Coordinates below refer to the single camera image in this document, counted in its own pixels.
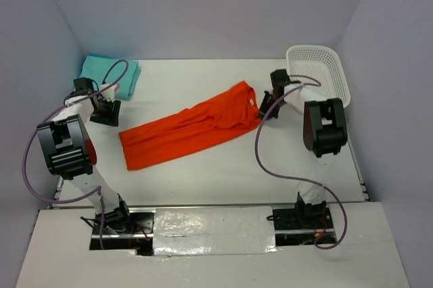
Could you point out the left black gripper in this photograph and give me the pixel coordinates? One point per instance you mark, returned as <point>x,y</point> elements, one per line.
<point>111,119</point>

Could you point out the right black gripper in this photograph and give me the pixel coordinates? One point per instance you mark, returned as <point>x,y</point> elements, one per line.
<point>264,108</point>

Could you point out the orange t-shirt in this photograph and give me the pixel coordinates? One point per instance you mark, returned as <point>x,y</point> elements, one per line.
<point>215,121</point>

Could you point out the light turquoise t-shirt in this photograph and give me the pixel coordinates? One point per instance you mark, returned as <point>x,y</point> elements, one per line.
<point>96,67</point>

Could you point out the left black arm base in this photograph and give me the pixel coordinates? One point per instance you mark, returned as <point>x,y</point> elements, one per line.
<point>135,235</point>

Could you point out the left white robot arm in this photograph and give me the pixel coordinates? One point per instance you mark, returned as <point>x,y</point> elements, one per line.
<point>69,151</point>

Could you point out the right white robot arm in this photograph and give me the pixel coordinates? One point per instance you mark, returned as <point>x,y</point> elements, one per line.
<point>324,133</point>

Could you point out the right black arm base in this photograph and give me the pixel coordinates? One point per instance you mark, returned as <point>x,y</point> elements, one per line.
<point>290,231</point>

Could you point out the white plastic basket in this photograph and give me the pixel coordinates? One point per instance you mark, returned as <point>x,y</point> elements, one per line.
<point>312,64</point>

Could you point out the silver foil tape sheet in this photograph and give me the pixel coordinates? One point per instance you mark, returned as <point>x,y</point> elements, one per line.
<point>213,231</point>

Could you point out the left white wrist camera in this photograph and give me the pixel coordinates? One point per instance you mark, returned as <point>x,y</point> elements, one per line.
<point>109,91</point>

